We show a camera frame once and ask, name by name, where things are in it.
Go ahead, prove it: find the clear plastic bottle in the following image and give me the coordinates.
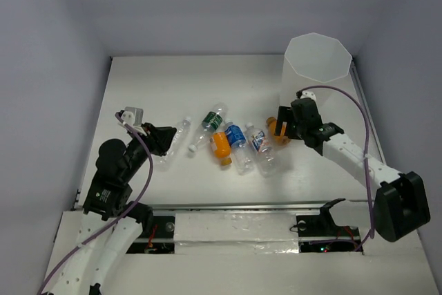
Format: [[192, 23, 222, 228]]
[[153, 116, 191, 171]]

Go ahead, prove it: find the small orange bottle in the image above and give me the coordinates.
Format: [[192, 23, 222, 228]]
[[266, 117, 291, 146]]

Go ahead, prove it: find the green label plastic bottle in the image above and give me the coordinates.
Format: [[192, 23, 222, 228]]
[[188, 102, 228, 153]]

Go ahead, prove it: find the white blue label bottle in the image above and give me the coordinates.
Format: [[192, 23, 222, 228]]
[[245, 122, 280, 178]]

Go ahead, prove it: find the blue label plastic bottle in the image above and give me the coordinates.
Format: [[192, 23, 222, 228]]
[[224, 119, 253, 175]]

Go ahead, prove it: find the orange plastic bottle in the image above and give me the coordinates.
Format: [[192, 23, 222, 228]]
[[210, 132, 232, 166]]

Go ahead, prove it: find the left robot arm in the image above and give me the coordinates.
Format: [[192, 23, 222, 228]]
[[39, 123, 177, 294]]

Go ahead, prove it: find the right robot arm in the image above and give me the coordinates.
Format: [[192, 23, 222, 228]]
[[275, 97, 431, 242]]

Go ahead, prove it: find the white translucent bin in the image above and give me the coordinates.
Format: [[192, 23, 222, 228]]
[[279, 32, 354, 122]]

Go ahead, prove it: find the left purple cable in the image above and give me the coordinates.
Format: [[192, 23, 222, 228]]
[[36, 115, 153, 295]]

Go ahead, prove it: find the purple cable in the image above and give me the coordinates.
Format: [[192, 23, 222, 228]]
[[36, 115, 153, 295], [296, 84, 376, 253]]

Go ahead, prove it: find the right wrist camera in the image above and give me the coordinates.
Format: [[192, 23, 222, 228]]
[[296, 90, 316, 101]]

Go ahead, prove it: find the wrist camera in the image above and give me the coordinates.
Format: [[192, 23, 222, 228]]
[[296, 90, 316, 101], [117, 106, 144, 130]]

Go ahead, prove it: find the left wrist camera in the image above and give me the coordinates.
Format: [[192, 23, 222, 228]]
[[117, 106, 144, 130]]

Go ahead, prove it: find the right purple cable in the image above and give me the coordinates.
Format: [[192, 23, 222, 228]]
[[296, 84, 376, 253]]

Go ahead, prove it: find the metal rail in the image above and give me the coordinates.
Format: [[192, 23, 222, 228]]
[[70, 200, 377, 213]]

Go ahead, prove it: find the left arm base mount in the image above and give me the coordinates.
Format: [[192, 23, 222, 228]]
[[126, 216, 175, 254]]

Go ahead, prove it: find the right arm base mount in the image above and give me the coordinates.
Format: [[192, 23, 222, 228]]
[[289, 198, 362, 254]]

